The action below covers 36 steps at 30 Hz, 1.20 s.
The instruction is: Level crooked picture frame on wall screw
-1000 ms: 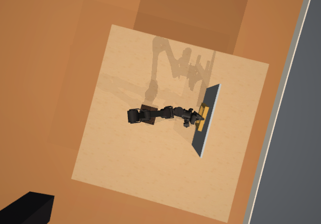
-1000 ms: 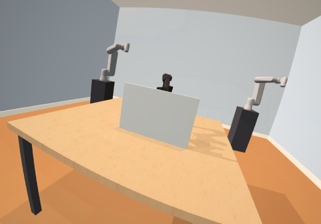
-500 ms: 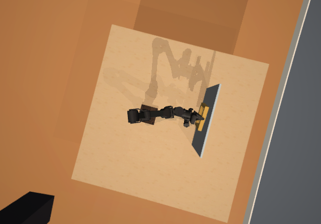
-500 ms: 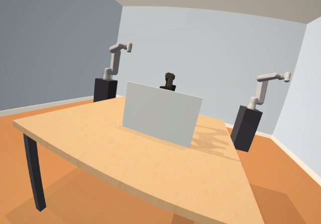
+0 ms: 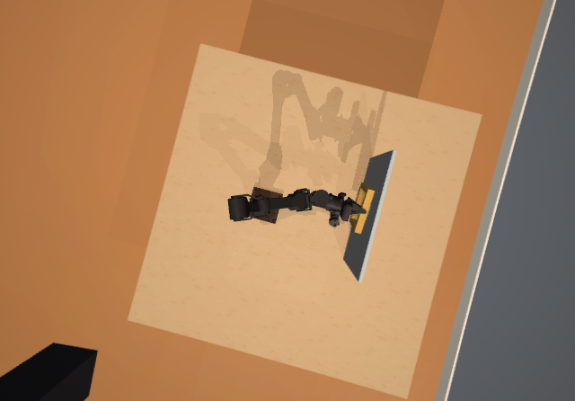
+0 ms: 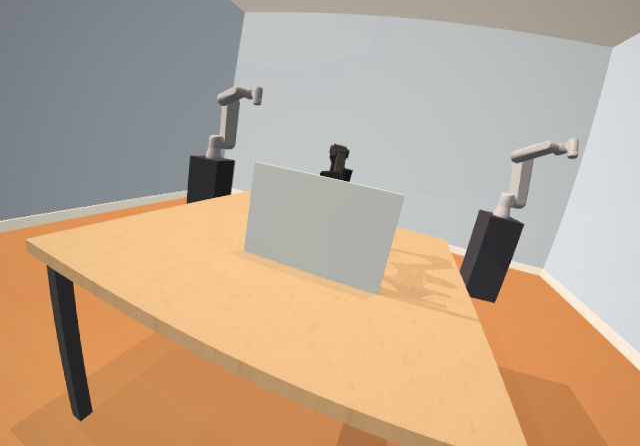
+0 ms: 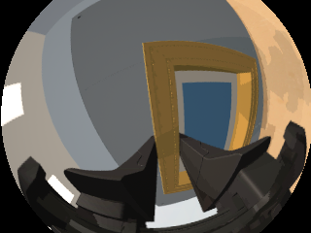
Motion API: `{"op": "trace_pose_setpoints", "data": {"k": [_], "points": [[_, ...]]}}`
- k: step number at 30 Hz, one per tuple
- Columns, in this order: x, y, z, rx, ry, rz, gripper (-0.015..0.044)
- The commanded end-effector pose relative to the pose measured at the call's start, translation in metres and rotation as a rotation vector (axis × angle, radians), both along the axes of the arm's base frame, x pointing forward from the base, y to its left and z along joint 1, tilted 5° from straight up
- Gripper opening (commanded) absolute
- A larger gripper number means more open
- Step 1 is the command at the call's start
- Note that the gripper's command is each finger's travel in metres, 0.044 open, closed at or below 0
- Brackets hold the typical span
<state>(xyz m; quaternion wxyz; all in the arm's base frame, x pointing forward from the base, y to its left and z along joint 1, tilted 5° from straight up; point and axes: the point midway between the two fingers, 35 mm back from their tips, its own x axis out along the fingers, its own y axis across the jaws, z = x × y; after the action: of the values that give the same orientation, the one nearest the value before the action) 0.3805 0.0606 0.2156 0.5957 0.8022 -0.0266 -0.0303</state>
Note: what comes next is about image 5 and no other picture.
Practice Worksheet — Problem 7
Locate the brown picture frame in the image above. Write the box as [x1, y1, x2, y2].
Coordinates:
[349, 183, 375, 234]

